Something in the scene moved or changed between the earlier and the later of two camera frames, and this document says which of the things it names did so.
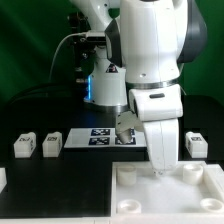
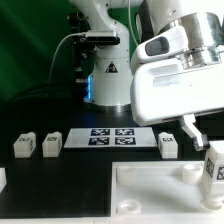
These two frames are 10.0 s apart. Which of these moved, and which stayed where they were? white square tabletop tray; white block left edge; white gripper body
Moved: white gripper body
Stayed: white block left edge; white square tabletop tray
